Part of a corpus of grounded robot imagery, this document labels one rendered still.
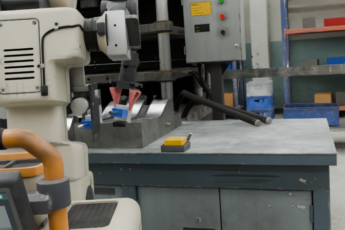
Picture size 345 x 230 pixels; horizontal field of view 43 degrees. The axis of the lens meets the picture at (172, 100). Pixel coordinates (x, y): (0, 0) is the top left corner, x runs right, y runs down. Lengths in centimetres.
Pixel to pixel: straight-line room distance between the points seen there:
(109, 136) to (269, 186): 57
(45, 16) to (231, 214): 86
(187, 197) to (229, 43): 102
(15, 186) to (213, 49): 177
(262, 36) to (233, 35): 555
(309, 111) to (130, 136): 379
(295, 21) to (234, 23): 582
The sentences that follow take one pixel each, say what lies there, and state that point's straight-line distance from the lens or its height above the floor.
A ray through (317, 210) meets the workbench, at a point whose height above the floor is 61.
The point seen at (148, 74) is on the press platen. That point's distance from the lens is 233.
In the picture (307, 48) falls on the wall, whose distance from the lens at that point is 808.
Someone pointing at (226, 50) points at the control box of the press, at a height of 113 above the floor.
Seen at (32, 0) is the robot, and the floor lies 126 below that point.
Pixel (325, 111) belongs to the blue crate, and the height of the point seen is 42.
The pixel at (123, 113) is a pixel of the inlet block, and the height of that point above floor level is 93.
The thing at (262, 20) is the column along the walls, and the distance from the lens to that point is 787.
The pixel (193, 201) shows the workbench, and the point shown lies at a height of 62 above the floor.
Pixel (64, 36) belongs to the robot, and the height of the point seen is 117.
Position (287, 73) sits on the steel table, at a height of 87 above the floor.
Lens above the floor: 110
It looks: 5 degrees down
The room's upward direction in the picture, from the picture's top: 4 degrees counter-clockwise
